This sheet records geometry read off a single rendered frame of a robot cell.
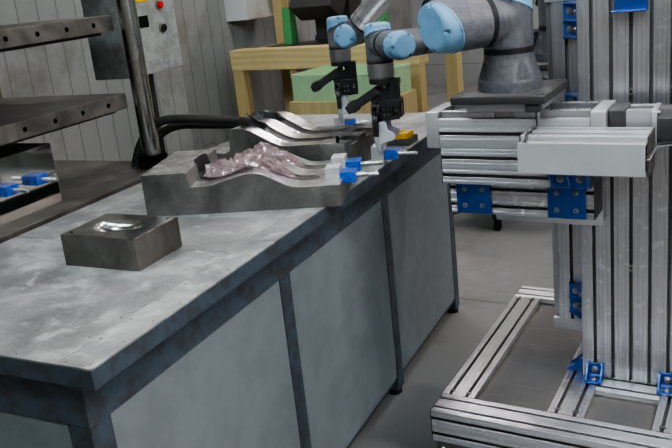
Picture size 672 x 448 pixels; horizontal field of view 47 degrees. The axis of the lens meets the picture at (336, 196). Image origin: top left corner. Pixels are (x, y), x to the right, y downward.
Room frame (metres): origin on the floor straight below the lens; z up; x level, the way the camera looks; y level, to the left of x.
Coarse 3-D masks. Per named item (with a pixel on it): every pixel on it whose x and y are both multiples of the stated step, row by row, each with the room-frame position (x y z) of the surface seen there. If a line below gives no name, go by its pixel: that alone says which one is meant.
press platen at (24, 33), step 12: (12, 24) 2.69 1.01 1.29; (24, 24) 2.50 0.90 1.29; (36, 24) 2.34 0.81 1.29; (48, 24) 2.32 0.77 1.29; (60, 24) 2.36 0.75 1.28; (72, 24) 2.40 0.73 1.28; (84, 24) 2.45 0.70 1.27; (96, 24) 2.49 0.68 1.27; (108, 24) 2.54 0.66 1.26; (0, 36) 2.16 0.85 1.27; (12, 36) 2.20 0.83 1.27; (24, 36) 2.23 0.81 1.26; (36, 36) 2.27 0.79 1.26; (48, 36) 2.31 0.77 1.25; (60, 36) 2.35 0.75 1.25; (72, 36) 2.39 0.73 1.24; (0, 48) 2.15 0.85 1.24
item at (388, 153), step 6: (384, 144) 2.21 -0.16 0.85; (372, 150) 2.20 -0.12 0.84; (384, 150) 2.19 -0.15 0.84; (390, 150) 2.19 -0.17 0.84; (396, 150) 2.18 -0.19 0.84; (372, 156) 2.20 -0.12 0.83; (378, 156) 2.19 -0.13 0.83; (384, 156) 2.19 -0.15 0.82; (390, 156) 2.18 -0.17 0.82; (396, 156) 2.18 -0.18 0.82; (384, 162) 2.19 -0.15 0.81
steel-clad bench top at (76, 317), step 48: (48, 240) 1.80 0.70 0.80; (192, 240) 1.68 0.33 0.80; (240, 240) 1.64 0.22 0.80; (0, 288) 1.50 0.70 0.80; (48, 288) 1.47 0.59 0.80; (96, 288) 1.44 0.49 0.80; (144, 288) 1.41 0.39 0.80; (192, 288) 1.39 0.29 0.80; (0, 336) 1.26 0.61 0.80; (48, 336) 1.24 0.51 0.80; (96, 336) 1.21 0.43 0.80
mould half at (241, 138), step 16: (288, 112) 2.49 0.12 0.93; (240, 128) 2.27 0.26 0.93; (256, 128) 2.29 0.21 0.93; (288, 128) 2.36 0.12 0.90; (320, 128) 2.41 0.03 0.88; (336, 128) 2.37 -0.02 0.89; (352, 128) 2.32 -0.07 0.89; (224, 144) 2.44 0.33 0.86; (240, 144) 2.27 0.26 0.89; (256, 144) 2.25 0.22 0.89; (272, 144) 2.22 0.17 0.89; (288, 144) 2.22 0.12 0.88; (304, 144) 2.18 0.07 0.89; (320, 144) 2.15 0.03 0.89; (336, 144) 2.13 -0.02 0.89; (352, 144) 2.17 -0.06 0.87; (368, 144) 2.27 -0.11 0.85; (320, 160) 2.16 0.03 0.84; (368, 160) 2.26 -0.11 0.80
